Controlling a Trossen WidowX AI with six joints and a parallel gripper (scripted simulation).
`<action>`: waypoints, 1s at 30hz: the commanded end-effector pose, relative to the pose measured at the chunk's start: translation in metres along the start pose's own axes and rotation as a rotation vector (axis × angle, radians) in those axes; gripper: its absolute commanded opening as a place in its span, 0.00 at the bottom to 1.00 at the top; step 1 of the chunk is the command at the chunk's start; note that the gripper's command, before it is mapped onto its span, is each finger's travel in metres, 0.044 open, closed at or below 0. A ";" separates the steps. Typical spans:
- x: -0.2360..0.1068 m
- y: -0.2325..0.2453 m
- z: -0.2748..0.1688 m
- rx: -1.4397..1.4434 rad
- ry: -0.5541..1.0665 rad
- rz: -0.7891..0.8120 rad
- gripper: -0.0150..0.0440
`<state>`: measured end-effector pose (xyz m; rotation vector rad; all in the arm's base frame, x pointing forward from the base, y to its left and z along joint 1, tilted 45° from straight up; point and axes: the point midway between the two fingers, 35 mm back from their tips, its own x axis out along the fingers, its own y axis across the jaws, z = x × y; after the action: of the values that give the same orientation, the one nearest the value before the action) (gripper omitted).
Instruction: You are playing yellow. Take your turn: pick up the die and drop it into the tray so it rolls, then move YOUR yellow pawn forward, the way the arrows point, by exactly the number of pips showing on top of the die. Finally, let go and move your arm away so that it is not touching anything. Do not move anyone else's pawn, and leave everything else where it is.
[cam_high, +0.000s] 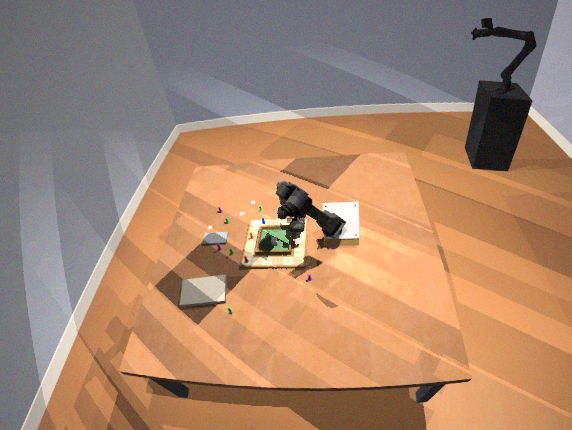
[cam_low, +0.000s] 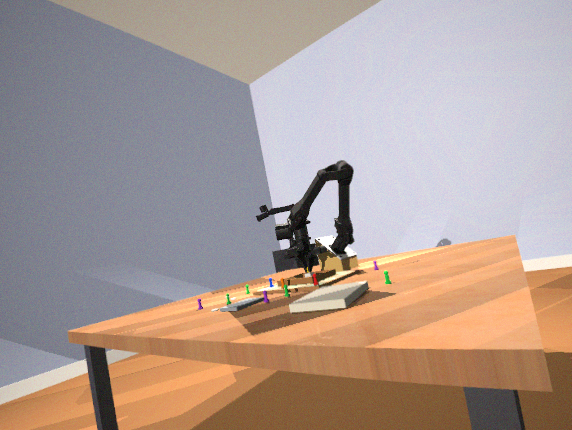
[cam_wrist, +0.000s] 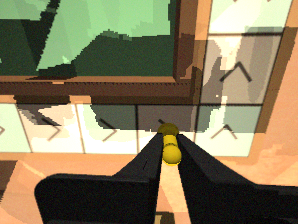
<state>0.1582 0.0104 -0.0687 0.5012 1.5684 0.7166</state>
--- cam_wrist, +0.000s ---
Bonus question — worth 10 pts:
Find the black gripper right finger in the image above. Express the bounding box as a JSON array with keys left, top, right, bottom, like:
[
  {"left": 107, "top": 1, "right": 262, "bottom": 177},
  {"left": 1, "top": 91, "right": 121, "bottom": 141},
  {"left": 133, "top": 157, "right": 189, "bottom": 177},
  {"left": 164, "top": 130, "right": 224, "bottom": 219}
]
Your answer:
[{"left": 176, "top": 134, "right": 298, "bottom": 224}]

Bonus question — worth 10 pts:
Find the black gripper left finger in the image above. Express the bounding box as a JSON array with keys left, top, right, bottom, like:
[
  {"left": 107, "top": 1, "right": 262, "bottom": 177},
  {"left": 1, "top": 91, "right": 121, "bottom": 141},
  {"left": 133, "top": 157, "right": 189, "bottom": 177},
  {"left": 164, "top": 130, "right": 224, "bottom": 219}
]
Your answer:
[{"left": 34, "top": 133, "right": 164, "bottom": 224}]

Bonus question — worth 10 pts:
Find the yellow game pawn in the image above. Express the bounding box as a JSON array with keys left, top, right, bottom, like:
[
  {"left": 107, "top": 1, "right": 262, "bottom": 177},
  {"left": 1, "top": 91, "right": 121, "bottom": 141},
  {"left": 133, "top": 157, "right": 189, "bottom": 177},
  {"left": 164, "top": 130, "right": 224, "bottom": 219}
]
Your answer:
[{"left": 158, "top": 123, "right": 182, "bottom": 166}]

